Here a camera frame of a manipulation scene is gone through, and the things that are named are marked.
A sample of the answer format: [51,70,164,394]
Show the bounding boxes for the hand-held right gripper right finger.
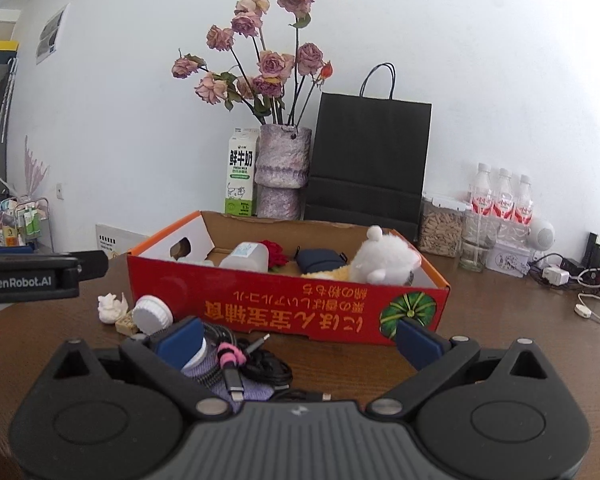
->
[365,317,556,418]

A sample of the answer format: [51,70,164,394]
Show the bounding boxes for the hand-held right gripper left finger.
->
[47,316,233,418]

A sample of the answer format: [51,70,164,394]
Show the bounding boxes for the black braided cable pink tie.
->
[199,321,337,404]

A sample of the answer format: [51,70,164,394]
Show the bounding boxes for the purple knitted drawstring pouch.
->
[181,340,282,402]

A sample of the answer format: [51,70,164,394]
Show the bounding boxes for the yellow and white plush toy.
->
[300,225,427,287]

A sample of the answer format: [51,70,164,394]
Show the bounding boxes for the clear cotton swab container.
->
[218,241,271,274]

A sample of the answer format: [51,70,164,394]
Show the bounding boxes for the red cardboard box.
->
[126,210,452,347]

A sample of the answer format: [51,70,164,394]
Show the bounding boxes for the navy blue pouch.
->
[293,247,349,277]

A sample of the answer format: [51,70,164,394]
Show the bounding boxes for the red artificial flower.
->
[259,240,292,274]

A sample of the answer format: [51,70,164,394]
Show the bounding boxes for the white panel with sticker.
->
[95,223,149,261]

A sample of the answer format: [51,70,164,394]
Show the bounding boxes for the small crumpled white tissue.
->
[97,291,130,325]

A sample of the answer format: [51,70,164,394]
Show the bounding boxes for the yellow speckled block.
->
[115,312,142,337]

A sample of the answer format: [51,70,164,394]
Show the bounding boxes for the clear drinking glass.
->
[458,209,496,274]

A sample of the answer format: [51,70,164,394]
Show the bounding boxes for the clear jar of seeds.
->
[418,193,472,259]

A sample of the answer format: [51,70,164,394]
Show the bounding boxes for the small white printed box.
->
[484,239,532,279]

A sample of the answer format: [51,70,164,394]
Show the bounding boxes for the water bottle red label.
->
[512,174,535,233]
[467,162,496,233]
[492,167,516,236]

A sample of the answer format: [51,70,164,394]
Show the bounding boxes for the white round speaker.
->
[527,219,557,252]

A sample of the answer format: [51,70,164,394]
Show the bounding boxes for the green and white milk carton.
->
[223,127,261,219]

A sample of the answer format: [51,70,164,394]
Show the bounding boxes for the black paper bag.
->
[304,62,434,250]

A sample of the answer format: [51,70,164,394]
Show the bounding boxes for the black desk device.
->
[582,232,600,269]

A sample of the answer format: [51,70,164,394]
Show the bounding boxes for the purple textured vase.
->
[253,123,314,221]

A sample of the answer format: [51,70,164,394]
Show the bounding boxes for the dried pink roses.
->
[172,0,336,128]

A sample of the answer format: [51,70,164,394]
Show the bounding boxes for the wire rack with bottles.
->
[0,197,52,252]

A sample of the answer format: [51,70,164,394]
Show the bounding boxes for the pink feather wall decoration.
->
[22,135,49,197]

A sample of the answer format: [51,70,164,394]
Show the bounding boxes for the white cable with puck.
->
[574,291,600,332]

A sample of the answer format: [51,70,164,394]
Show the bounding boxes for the wall poster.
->
[34,3,71,65]

